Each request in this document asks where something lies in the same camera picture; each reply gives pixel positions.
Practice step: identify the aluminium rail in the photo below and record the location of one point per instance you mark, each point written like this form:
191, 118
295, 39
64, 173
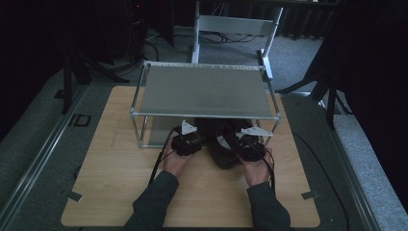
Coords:
41, 150
349, 166

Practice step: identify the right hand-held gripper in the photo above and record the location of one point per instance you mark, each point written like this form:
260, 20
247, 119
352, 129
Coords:
253, 149

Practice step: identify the white metal stand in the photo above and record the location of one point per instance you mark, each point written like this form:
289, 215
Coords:
235, 25

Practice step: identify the grey tape piece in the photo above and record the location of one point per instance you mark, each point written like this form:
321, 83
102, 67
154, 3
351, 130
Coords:
74, 196
310, 195

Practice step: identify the person's right hand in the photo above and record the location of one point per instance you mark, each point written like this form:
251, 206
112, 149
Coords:
258, 171

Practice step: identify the person's left hand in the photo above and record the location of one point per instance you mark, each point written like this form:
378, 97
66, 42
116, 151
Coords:
176, 165

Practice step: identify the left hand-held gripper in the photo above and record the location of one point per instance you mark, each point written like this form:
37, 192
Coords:
187, 144

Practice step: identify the dark equipment with red light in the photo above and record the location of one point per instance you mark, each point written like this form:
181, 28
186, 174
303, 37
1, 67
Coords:
137, 25

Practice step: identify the black tripod stand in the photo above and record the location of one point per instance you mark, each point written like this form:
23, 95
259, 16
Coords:
330, 96
67, 80

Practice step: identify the dark curtain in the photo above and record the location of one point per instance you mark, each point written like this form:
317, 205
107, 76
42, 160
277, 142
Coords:
372, 64

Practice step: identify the grey two-tier shoe rack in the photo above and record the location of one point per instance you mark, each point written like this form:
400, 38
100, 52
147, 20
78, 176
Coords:
205, 91

